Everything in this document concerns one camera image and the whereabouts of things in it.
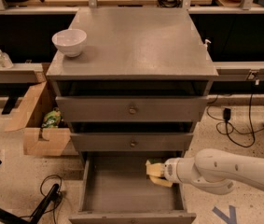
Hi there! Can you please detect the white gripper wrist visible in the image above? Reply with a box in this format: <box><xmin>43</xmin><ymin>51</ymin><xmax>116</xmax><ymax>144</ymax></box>
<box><xmin>146</xmin><ymin>158</ymin><xmax>180</xmax><ymax>188</ymax></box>

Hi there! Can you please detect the green and yellow sponge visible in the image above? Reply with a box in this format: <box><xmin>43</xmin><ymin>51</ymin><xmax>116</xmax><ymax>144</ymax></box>
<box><xmin>146</xmin><ymin>159</ymin><xmax>165</xmax><ymax>165</ymax></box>

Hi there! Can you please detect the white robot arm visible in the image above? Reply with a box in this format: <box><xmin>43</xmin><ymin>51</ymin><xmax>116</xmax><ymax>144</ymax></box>
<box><xmin>146</xmin><ymin>148</ymin><xmax>264</xmax><ymax>195</ymax></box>

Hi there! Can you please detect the grey open bottom drawer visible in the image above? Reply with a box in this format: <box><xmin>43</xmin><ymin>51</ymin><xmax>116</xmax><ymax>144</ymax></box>
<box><xmin>69</xmin><ymin>151</ymin><xmax>196</xmax><ymax>224</ymax></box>

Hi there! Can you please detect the grey middle drawer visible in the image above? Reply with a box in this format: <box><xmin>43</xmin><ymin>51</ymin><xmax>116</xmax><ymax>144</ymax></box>
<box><xmin>71</xmin><ymin>133</ymin><xmax>193</xmax><ymax>151</ymax></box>

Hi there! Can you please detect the grey wooden drawer cabinet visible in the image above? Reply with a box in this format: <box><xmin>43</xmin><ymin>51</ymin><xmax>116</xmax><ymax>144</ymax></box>
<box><xmin>46</xmin><ymin>7</ymin><xmax>219</xmax><ymax>173</ymax></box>

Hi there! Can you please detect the grey top drawer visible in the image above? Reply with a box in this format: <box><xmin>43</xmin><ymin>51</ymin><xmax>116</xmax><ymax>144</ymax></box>
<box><xmin>56</xmin><ymin>96</ymin><xmax>207</xmax><ymax>122</ymax></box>

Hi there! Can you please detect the green snack bag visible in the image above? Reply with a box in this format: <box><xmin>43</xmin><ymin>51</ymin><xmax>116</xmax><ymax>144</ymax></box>
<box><xmin>41</xmin><ymin>107</ymin><xmax>62</xmax><ymax>128</ymax></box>

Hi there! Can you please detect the brown cardboard box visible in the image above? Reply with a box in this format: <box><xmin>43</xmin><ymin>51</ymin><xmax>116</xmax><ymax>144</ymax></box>
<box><xmin>5</xmin><ymin>82</ymin><xmax>77</xmax><ymax>157</ymax></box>

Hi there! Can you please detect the small white pump bottle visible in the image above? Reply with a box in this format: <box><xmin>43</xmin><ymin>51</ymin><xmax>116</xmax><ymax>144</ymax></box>
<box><xmin>204</xmin><ymin>39</ymin><xmax>212</xmax><ymax>50</ymax></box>

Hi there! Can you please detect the white ceramic bowl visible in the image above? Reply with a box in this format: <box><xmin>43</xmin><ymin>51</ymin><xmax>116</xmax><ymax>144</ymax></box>
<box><xmin>51</xmin><ymin>29</ymin><xmax>88</xmax><ymax>57</ymax></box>

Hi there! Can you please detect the clear sanitizer bottle right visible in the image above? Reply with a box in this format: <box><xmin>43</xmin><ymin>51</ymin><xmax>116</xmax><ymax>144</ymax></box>
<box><xmin>0</xmin><ymin>49</ymin><xmax>13</xmax><ymax>69</ymax></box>

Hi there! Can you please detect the black cable on floor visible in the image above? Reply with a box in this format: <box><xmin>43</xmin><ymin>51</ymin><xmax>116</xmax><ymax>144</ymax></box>
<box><xmin>19</xmin><ymin>174</ymin><xmax>64</xmax><ymax>224</ymax></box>

